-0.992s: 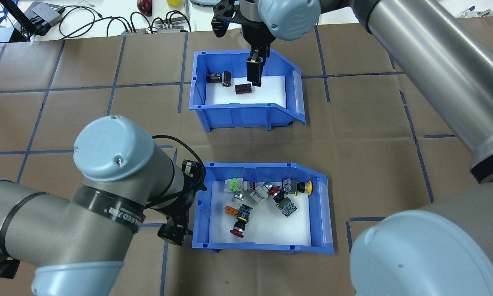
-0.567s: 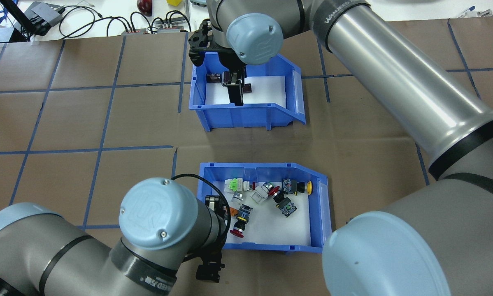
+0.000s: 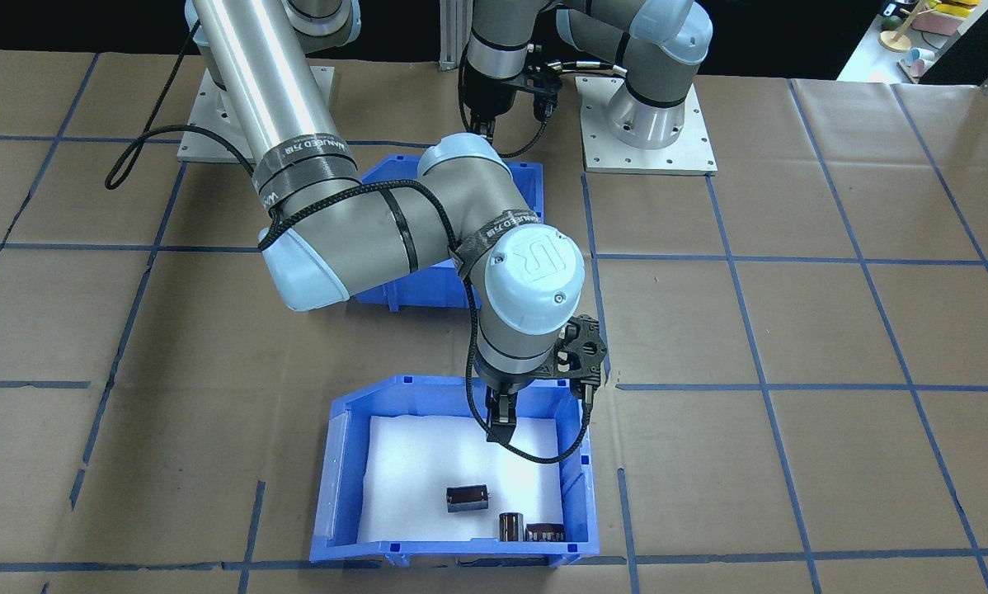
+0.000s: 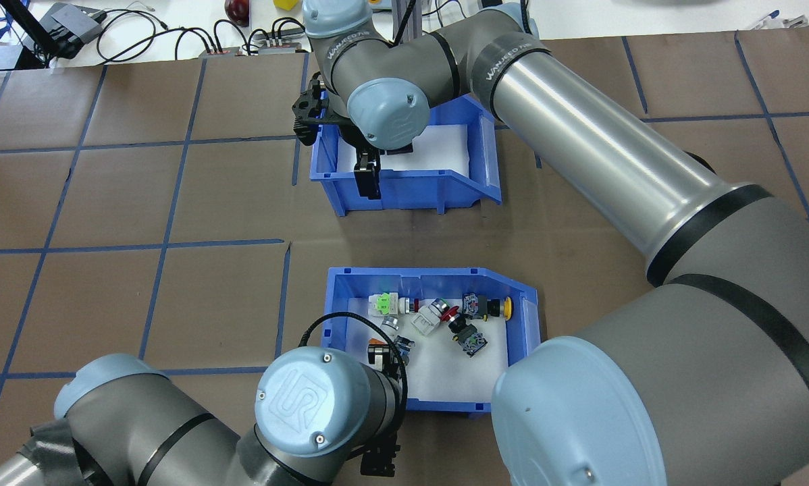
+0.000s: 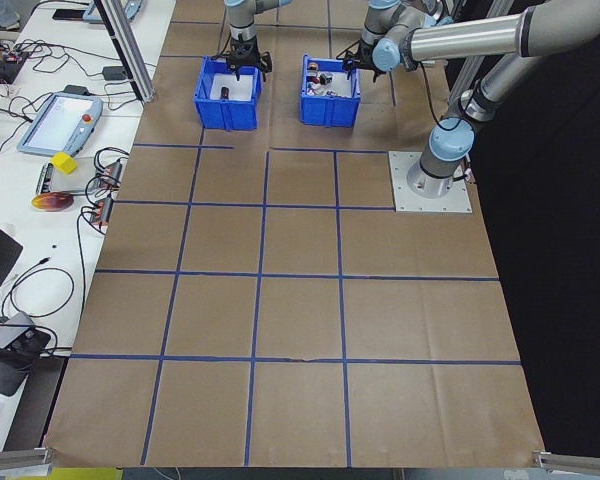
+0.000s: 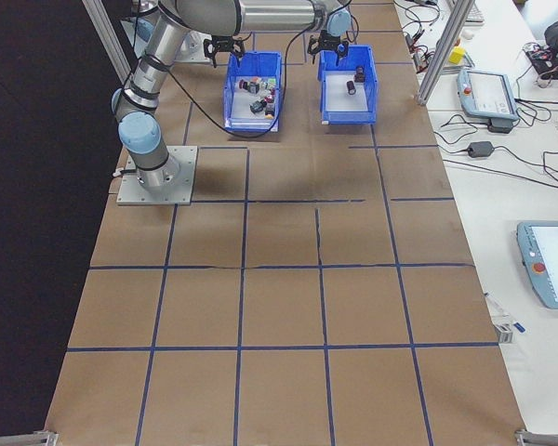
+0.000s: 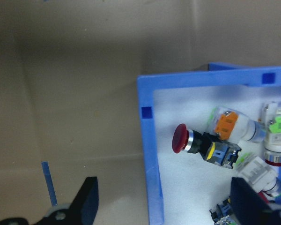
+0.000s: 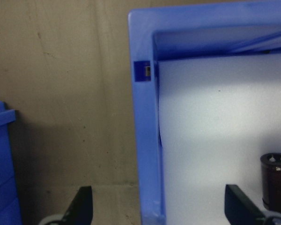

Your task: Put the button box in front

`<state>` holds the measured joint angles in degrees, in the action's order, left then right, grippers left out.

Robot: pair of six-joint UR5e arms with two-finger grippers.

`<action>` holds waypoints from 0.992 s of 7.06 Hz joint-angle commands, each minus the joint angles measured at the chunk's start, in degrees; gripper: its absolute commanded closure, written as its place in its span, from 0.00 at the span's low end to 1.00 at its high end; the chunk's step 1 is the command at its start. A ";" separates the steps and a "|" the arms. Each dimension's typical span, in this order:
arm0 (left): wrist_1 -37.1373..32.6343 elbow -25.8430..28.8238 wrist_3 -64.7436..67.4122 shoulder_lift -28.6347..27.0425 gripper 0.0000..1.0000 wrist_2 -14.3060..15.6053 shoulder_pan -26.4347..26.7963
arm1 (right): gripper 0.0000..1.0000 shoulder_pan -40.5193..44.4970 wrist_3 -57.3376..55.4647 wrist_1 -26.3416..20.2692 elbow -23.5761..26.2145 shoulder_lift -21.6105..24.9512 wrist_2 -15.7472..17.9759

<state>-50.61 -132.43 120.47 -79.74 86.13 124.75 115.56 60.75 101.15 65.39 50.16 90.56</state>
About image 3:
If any blue bin with switches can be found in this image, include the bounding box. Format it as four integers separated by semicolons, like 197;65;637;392
352;152;545;314

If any blue bin with capacitors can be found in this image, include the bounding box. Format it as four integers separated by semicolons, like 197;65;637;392
308;374;602;570

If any pink box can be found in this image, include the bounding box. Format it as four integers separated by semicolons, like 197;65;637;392
915;0;983;35

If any white foam liner under capacitors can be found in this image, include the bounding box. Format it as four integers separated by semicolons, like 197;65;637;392
355;415;567;545

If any white side table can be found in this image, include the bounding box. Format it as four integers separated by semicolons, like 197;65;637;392
839;0;988;83

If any yellow toy stand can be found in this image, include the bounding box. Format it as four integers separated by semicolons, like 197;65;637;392
880;0;930;53

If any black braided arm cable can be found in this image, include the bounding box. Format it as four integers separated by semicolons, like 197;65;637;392
105;21;595;464

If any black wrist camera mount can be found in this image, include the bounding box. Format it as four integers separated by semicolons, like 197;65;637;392
553;315;611;407
510;64;564;118

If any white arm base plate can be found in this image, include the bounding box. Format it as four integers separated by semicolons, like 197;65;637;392
176;64;336;163
574;74;718;177

